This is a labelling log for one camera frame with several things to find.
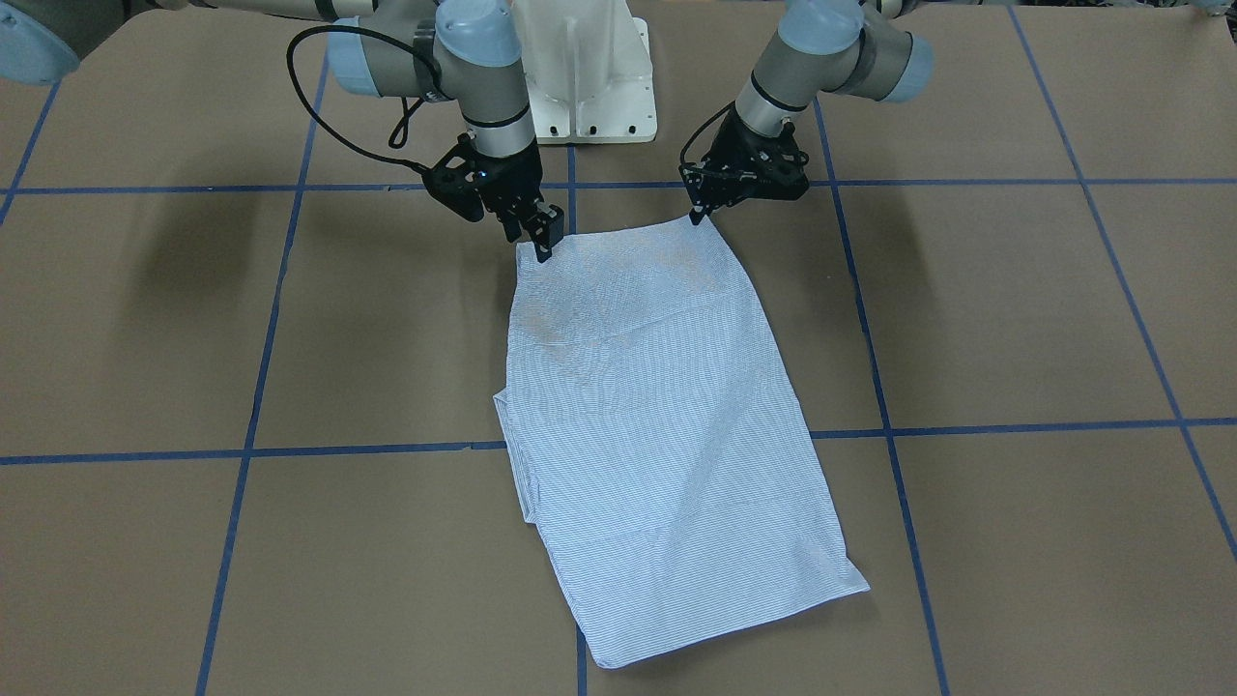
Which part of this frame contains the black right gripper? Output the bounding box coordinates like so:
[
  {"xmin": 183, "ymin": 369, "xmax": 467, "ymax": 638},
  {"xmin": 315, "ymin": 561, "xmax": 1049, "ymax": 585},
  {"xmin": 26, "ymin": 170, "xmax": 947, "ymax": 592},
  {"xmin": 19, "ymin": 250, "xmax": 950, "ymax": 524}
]
[{"xmin": 477, "ymin": 145, "xmax": 565, "ymax": 263}]

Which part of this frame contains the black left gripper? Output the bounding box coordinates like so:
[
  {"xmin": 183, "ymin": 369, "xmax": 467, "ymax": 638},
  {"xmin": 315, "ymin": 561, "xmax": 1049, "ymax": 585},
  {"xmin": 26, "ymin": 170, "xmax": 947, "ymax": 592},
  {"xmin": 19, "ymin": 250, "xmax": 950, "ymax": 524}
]
[{"xmin": 679, "ymin": 106, "xmax": 774, "ymax": 225}]

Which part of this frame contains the light blue striped shirt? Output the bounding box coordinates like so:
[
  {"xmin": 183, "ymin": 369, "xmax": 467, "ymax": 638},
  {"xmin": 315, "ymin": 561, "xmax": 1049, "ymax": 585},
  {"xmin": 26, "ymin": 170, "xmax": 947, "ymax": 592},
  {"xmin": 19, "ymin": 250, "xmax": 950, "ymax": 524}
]
[{"xmin": 494, "ymin": 218, "xmax": 870, "ymax": 669}]

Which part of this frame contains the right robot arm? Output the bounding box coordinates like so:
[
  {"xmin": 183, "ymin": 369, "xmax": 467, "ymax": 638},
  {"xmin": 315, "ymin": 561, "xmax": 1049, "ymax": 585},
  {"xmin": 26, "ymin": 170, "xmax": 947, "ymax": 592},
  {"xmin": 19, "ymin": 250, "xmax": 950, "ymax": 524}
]
[{"xmin": 1, "ymin": 1, "xmax": 564, "ymax": 263}]

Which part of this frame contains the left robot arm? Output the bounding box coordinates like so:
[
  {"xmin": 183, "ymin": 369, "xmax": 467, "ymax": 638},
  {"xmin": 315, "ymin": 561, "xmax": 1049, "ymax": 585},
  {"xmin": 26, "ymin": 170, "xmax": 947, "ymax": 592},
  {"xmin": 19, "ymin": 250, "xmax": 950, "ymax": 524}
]
[{"xmin": 677, "ymin": 1, "xmax": 934, "ymax": 225}]

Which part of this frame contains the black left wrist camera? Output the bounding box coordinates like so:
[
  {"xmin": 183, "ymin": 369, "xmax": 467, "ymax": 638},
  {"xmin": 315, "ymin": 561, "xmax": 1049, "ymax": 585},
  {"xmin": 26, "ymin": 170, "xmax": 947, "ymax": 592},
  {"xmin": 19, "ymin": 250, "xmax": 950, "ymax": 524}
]
[{"xmin": 752, "ymin": 125, "xmax": 810, "ymax": 202}]

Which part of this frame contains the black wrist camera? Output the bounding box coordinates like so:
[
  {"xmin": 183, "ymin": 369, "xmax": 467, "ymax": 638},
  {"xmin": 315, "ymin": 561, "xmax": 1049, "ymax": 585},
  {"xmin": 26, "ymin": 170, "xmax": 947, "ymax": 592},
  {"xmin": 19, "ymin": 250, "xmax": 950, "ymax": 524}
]
[
  {"xmin": 421, "ymin": 134, "xmax": 486, "ymax": 223},
  {"xmin": 752, "ymin": 125, "xmax": 810, "ymax": 202}
]

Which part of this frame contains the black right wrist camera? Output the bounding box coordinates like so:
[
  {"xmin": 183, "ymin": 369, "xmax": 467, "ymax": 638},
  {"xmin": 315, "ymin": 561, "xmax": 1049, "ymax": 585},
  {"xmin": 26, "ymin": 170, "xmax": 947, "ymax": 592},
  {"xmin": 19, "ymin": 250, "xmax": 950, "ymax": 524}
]
[{"xmin": 421, "ymin": 134, "xmax": 486, "ymax": 223}]

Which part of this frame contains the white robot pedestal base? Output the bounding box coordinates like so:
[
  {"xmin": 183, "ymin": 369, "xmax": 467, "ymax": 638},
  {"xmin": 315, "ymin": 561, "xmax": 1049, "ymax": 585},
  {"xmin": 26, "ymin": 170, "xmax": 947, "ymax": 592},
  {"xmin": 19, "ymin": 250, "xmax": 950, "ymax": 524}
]
[{"xmin": 511, "ymin": 1, "xmax": 659, "ymax": 145}]

